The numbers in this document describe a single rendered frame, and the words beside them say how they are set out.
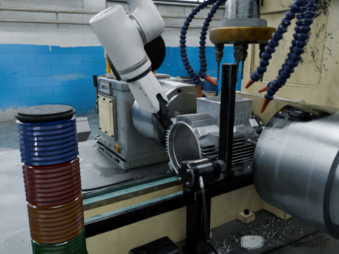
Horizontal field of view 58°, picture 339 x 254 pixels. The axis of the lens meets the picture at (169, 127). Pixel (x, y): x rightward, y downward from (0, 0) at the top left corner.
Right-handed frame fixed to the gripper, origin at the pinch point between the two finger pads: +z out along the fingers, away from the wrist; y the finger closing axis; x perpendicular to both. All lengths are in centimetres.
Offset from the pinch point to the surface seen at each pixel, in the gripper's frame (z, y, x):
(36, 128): -29, 39, -27
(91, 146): 26, -76, -12
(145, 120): 6.8, -21.4, 2.1
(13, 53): 0, -547, 23
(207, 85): 207, -386, 261
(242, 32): -12.5, 12.5, 25.0
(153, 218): 11.6, 13.2, -19.5
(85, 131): -5.5, -14.6, -17.3
